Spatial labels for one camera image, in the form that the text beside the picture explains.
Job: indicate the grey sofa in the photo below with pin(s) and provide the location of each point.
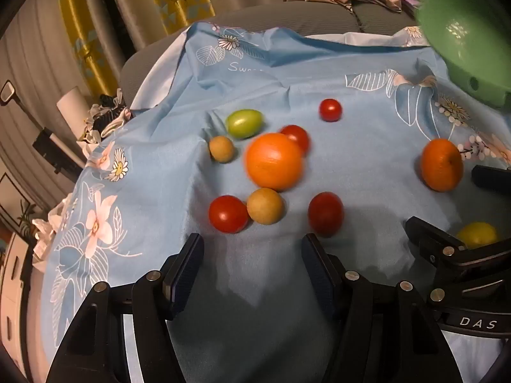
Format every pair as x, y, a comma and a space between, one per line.
311, 18

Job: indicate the small mandarin orange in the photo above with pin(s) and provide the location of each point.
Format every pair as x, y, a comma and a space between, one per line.
442, 164

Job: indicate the large orange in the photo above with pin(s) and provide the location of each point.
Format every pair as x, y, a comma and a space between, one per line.
274, 161

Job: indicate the red cherry tomato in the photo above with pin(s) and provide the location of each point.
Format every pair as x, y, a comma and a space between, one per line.
325, 214
330, 110
300, 135
228, 214

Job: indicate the blue floral cloth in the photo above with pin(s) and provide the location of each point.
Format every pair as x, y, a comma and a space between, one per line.
159, 175

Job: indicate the white paper roll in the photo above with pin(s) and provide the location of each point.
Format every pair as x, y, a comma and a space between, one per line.
72, 108

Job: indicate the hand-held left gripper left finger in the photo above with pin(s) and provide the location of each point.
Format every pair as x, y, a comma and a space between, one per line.
187, 265

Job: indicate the black box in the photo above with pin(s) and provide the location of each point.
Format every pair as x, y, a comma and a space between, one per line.
54, 149

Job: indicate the black and white lace cloth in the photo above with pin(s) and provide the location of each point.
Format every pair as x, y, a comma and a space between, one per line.
104, 116

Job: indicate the potted plant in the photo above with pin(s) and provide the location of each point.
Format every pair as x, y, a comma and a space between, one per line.
27, 219

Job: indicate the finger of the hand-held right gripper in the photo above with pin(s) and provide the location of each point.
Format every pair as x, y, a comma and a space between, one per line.
429, 235
493, 179

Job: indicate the green tomato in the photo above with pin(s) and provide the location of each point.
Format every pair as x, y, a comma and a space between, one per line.
244, 123

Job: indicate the tan round longan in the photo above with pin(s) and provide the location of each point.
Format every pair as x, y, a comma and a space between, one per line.
222, 149
265, 206

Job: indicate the white cabinet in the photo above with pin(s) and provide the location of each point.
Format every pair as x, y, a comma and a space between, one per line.
14, 279

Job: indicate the yellow tomato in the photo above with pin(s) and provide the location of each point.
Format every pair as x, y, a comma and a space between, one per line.
477, 234

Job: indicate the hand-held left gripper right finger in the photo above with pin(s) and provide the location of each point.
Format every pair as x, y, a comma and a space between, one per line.
317, 267

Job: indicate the green plastic bowl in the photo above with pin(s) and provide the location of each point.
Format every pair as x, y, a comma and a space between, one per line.
467, 36

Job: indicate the yellow patterned curtain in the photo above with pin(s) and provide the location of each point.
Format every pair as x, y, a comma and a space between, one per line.
99, 28

